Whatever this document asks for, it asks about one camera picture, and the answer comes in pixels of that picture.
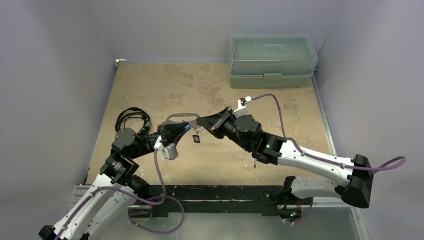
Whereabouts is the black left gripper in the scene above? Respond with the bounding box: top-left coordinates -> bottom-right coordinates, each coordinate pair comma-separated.
130,123 -> 191,159

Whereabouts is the grey key holder plate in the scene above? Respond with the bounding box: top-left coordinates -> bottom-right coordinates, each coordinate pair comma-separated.
161,113 -> 201,132

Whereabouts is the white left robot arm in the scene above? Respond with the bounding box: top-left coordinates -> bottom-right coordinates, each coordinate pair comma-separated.
38,122 -> 191,240

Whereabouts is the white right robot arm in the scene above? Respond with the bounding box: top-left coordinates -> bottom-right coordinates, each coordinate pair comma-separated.
196,107 -> 374,209

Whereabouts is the black oval key tag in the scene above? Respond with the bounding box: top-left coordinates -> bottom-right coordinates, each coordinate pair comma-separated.
192,134 -> 201,144

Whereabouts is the green plastic toolbox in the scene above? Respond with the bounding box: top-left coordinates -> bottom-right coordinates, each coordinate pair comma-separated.
227,34 -> 319,89

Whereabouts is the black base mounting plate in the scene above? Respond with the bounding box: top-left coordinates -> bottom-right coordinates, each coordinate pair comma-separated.
129,185 -> 313,219

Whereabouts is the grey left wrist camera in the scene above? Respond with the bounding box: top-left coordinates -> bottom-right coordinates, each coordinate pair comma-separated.
154,142 -> 179,161

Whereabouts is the coiled black cable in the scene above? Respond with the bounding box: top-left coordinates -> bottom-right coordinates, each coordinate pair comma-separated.
114,106 -> 152,137

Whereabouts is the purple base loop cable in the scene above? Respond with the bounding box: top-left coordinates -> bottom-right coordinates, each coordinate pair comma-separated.
127,195 -> 185,236

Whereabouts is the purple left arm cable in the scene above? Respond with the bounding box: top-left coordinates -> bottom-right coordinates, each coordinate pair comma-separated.
52,149 -> 167,240

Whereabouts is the aluminium frame rail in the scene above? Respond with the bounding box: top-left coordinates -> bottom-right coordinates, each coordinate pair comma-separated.
67,185 -> 91,213

